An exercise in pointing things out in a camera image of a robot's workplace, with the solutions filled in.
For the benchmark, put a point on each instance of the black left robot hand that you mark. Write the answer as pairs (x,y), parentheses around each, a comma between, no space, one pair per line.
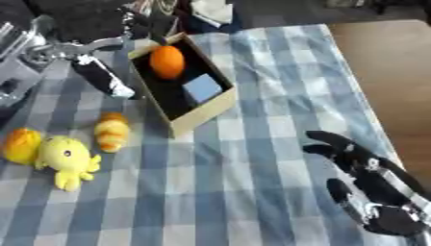
(104,77)

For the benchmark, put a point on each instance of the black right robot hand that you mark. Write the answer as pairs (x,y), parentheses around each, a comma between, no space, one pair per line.
(381,189)

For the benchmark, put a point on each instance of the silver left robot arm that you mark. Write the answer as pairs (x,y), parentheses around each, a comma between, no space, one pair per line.
(25,61)

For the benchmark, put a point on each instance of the tan cardboard box black inside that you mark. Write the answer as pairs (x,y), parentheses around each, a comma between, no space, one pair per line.
(202,112)

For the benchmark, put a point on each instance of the toy croissant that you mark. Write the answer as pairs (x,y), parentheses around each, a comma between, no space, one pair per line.
(112,133)

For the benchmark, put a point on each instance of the yellow octopus soft toy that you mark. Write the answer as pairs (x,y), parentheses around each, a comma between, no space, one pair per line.
(64,157)

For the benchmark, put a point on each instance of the blue square block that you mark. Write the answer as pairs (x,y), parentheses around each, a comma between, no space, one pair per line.
(202,88)

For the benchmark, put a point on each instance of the yellow orange toy fruit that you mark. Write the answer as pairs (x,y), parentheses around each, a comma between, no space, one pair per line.
(21,145)

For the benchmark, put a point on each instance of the white and blue bag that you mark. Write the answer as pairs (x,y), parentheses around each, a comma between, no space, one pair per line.
(213,12)

